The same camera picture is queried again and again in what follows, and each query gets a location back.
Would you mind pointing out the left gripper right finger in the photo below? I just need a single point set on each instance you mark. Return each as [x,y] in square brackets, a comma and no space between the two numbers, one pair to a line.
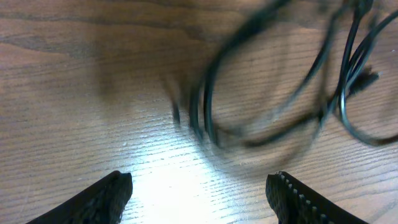
[296,203]

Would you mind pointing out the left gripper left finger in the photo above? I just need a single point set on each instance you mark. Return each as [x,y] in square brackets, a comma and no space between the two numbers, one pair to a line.
[101,203]

